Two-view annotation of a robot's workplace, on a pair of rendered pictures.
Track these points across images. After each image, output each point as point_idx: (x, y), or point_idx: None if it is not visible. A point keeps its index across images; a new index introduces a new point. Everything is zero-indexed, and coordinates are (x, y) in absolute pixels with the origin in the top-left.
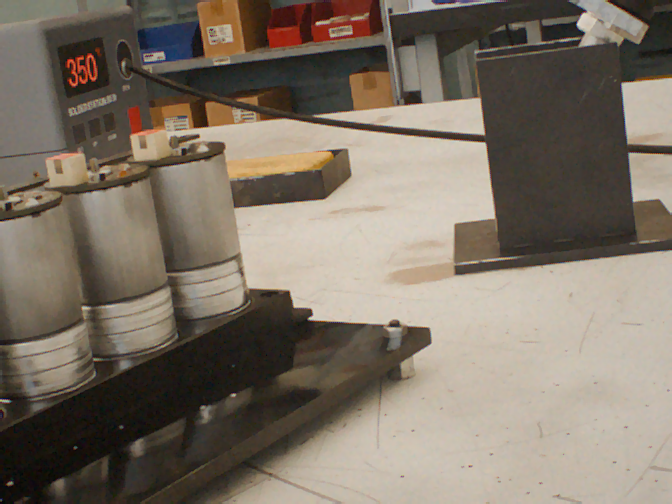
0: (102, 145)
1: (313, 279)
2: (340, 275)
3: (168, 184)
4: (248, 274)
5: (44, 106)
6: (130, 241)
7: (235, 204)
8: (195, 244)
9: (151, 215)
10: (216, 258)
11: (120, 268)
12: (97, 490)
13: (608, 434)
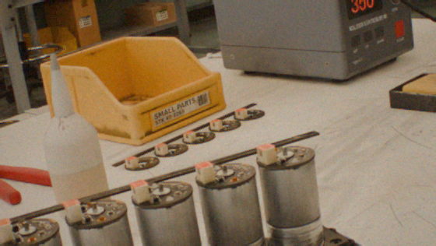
0: (372, 47)
1: (415, 199)
2: (431, 200)
3: (271, 180)
4: (387, 183)
5: (333, 25)
6: (233, 218)
7: (425, 110)
8: (284, 215)
9: (251, 202)
10: (297, 223)
11: (226, 231)
12: None
13: None
